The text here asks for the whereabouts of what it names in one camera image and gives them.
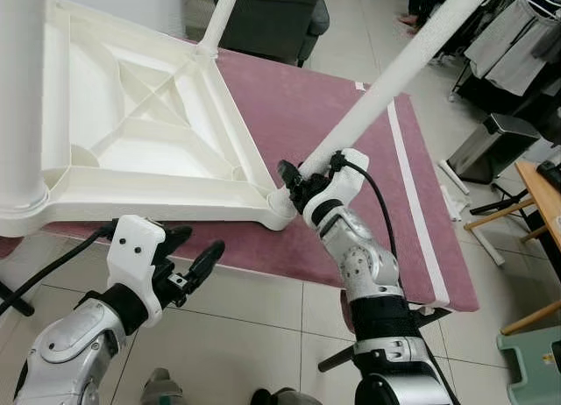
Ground grey robot left foot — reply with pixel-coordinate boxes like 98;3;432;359
140;367;185;405

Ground black device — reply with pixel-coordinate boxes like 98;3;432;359
536;160;561;192

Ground person's leg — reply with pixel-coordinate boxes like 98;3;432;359
399;0;457;31

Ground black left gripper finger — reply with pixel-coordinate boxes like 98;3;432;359
184;240;227;294
162;225;195;258

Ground wooden side table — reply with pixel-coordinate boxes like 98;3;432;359
465;160;561;336

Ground white plastic strip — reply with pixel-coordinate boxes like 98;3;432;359
436;160;508;267

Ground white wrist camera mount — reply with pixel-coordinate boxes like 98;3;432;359
302;148;369;227
107;215;167;329

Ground green plastic stool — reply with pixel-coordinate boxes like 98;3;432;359
497;326;561;405

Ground grey robot foot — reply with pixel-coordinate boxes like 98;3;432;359
250;387;322;405
140;367;185;405

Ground mauve tablecloth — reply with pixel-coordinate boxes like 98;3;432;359
0;50;481;315

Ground dark grey armchair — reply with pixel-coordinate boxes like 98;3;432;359
209;0;331;69

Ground long white cloth strap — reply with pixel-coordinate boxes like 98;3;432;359
386;98;453;309

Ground white plastic table leg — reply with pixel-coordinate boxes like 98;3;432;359
0;0;50;215
197;0;245;60
298;0;501;183

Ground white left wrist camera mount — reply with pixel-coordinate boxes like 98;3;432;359
107;215;167;329

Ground dark hanging clothes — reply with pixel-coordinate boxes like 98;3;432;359
451;0;561;145

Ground black metal table frame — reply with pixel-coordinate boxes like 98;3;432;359
317;304;453;373

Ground white plastic children table top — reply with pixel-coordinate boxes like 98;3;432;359
0;0;301;239

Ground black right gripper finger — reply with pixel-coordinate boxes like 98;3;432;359
277;160;304;196

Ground grey robot right foot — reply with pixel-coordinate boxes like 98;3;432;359
250;387;322;405

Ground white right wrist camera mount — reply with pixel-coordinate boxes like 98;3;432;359
302;148;369;227

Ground grey metal pedal bin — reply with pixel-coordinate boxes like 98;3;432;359
447;113;541;185

